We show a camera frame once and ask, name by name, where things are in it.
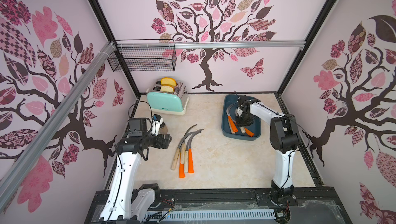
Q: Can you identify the mint green toaster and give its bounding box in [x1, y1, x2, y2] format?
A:
[147, 80, 189, 115]

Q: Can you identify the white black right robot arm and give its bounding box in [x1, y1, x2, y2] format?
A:
[235, 95, 301, 205]

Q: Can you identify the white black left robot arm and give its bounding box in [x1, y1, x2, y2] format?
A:
[99, 134, 172, 224]

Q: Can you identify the white vented cable duct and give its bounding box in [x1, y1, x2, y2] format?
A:
[143, 209, 276, 223]

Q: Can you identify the black lid spice jar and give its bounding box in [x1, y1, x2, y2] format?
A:
[159, 123, 168, 135]

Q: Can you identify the orange handle sickle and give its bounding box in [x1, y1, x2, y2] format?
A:
[187, 129, 203, 174]
[226, 104, 239, 133]
[179, 150, 185, 178]

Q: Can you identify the orange handle sickle boxed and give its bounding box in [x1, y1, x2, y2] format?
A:
[245, 128, 254, 137]

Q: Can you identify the yellow bread slice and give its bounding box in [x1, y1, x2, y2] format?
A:
[160, 77, 177, 87]

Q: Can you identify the teal plastic storage box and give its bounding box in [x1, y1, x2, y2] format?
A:
[221, 95, 262, 141]

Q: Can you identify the pale bread slice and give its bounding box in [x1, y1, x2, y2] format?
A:
[160, 84, 175, 93]

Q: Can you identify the black wire basket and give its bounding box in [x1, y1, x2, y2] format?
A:
[108, 39, 177, 72]

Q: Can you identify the aluminium rail back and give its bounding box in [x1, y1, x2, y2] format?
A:
[117, 40, 306, 49]

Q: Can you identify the aluminium rail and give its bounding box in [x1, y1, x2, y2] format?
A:
[1, 41, 117, 211]
[117, 40, 306, 49]

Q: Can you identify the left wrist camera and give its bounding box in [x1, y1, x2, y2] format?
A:
[128, 115, 165, 138]

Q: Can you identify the aluminium rail left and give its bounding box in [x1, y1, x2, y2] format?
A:
[1, 41, 117, 211]

